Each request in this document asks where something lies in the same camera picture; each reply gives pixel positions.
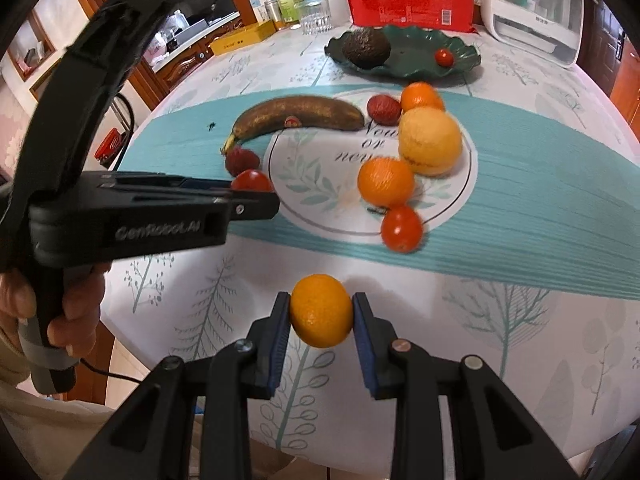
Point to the wooden door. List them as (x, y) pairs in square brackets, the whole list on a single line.
[(617, 70)]

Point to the clear plastic bottle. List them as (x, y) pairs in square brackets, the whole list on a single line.
[(287, 2)]

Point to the white jar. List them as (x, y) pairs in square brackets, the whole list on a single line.
[(336, 5)]

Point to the dark green wavy plate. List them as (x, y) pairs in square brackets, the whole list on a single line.
[(415, 42)]

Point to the yellow box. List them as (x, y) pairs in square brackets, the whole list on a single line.
[(242, 38)]

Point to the large yellow orange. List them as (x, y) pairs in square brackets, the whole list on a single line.
[(430, 141)]

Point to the brown overripe banana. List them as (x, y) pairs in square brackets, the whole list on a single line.
[(300, 116)]

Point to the wooden cabinet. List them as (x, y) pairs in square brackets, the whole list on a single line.
[(175, 60)]

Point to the person's left forearm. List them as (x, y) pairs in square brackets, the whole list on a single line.
[(30, 425)]

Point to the small red cherry tomato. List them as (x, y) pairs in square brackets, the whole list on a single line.
[(443, 57)]

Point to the dark avocado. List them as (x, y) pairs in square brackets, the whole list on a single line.
[(366, 47)]

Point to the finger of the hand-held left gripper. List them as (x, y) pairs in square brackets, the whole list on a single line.
[(255, 206), (200, 183)]

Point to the small metal can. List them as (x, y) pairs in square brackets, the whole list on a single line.
[(273, 12)]

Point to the small orange mandarin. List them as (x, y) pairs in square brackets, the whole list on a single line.
[(321, 310)]

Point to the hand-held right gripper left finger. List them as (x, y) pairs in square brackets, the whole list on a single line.
[(280, 347)]

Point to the red object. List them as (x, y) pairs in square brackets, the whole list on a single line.
[(107, 144)]

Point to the clear glass cup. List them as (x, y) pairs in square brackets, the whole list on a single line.
[(316, 17)]

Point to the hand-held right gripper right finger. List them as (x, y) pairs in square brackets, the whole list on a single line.
[(364, 347)]

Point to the person's left hand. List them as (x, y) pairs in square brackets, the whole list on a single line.
[(82, 305)]

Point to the white cosmetics cabinet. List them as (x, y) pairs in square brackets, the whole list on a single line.
[(530, 25)]

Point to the round orange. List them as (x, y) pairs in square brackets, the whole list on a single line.
[(386, 181), (422, 95)]

